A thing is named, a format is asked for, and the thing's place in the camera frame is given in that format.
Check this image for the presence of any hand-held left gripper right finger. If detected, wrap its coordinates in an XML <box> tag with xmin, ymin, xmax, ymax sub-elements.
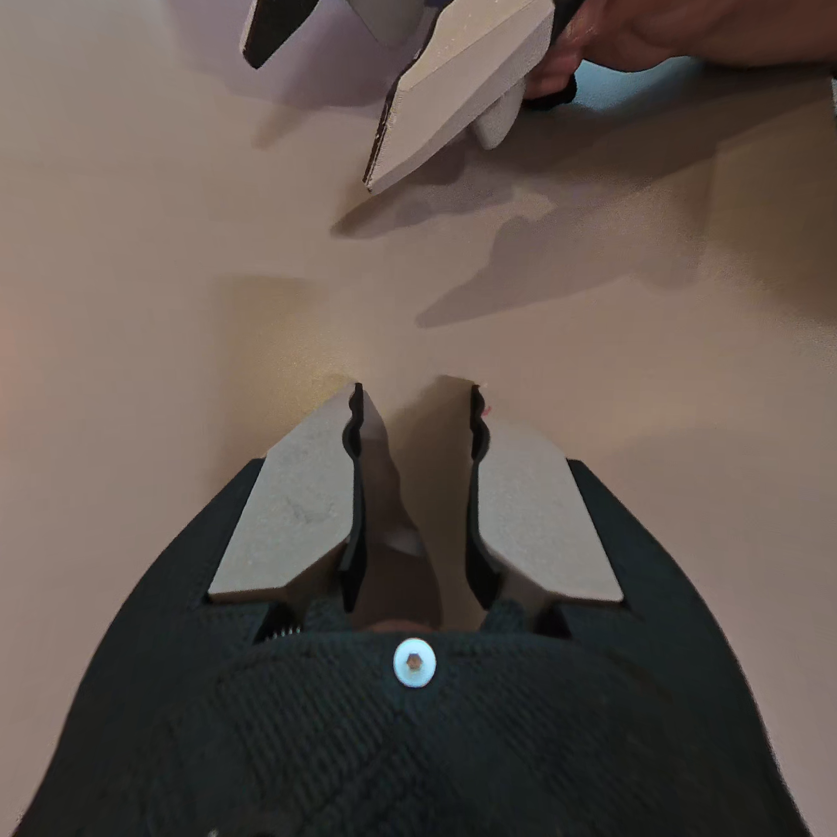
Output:
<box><xmin>465</xmin><ymin>383</ymin><xmax>625</xmax><ymax>612</ymax></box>

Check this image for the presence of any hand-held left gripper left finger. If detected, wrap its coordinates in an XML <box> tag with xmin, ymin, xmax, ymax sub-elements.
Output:
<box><xmin>208</xmin><ymin>381</ymin><xmax>368</xmax><ymax>616</ymax></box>

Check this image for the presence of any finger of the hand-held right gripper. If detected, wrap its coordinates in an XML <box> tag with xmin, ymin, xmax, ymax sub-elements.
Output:
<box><xmin>361</xmin><ymin>0</ymin><xmax>557</xmax><ymax>195</ymax></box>
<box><xmin>241</xmin><ymin>0</ymin><xmax>432</xmax><ymax>71</ymax></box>

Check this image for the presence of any person's right hand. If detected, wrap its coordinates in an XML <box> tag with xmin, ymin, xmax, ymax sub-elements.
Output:
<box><xmin>523</xmin><ymin>0</ymin><xmax>753</xmax><ymax>100</ymax></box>

